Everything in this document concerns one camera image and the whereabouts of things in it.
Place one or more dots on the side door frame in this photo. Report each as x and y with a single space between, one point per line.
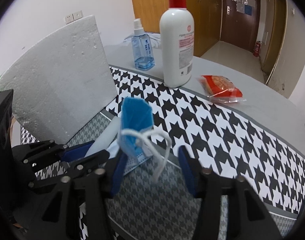
273 37

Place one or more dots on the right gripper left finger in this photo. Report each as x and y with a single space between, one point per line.
57 216

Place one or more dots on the houndstooth tablecloth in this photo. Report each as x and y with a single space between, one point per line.
226 141

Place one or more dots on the white foam tube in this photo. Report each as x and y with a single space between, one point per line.
105 138

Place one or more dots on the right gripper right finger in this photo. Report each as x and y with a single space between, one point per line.
248 218

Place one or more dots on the wooden wardrobe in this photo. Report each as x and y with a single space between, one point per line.
206 15

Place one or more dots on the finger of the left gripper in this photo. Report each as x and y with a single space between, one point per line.
84 166
76 152

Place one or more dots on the red fire extinguisher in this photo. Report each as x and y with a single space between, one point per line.
257 49

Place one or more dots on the dark brown entrance door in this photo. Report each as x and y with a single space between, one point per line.
241 22

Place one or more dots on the white styrofoam box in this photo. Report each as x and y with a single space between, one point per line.
61 82

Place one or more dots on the white lotion pump bottle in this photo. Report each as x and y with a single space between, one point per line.
177 43

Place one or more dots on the red snack packet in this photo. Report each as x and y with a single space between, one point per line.
220 89

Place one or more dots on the blue spray bottle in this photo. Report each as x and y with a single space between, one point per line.
141 47

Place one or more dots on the blue face mask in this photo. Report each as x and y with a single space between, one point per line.
135 134

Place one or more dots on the wall socket and switch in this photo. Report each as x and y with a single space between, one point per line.
73 17

